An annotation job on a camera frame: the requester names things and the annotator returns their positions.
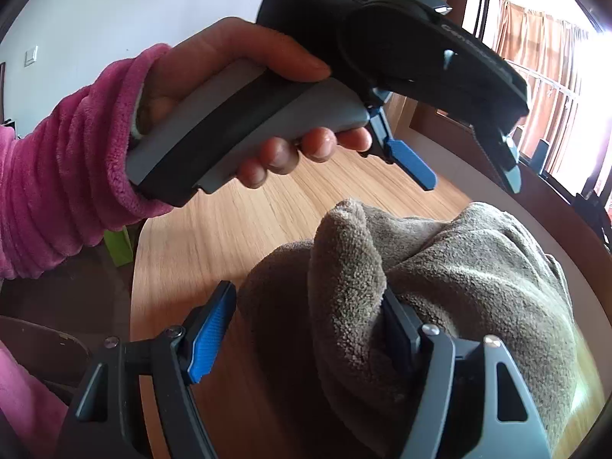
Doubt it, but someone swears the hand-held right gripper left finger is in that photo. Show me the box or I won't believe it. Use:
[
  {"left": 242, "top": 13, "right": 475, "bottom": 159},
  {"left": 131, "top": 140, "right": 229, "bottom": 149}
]
[{"left": 57, "top": 281, "right": 237, "bottom": 459}]

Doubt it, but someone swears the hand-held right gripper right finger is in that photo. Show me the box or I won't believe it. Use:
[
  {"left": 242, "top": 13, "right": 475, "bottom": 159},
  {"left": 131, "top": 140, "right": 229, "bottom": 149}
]
[{"left": 380, "top": 287, "right": 553, "bottom": 459}]

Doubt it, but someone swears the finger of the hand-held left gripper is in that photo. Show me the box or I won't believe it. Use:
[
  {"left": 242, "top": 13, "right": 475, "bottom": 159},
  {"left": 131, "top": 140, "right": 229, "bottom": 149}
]
[{"left": 471, "top": 124, "right": 525, "bottom": 196}]

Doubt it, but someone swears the brown fleece garment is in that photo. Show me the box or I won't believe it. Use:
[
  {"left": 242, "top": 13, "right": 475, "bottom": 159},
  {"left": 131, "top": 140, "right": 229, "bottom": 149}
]
[{"left": 238, "top": 198, "right": 581, "bottom": 459}]

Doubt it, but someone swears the person's left forearm pink sleeve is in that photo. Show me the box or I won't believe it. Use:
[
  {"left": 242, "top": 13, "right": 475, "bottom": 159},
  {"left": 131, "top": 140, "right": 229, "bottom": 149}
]
[{"left": 0, "top": 43, "right": 175, "bottom": 280}]

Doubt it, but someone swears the person's left hand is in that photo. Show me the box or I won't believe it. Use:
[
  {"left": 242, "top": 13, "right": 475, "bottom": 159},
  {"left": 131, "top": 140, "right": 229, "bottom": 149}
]
[{"left": 134, "top": 16, "right": 374, "bottom": 189}]

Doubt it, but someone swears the dark framed window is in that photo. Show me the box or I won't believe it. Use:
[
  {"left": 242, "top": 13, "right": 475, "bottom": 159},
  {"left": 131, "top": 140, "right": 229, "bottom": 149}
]
[{"left": 459, "top": 0, "right": 612, "bottom": 216}]

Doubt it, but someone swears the green box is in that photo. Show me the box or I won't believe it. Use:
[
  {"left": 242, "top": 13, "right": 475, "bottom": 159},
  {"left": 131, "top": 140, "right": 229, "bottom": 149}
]
[{"left": 103, "top": 227, "right": 135, "bottom": 267}]

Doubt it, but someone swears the dark brown wooden chair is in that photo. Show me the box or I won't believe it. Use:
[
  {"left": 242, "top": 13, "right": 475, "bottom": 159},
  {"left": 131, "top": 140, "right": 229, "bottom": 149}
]
[{"left": 0, "top": 316, "right": 93, "bottom": 395}]

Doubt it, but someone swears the person's pink fleece clothing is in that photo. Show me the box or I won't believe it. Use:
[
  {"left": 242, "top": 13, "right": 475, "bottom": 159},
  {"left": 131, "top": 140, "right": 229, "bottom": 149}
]
[{"left": 0, "top": 344, "right": 72, "bottom": 459}]

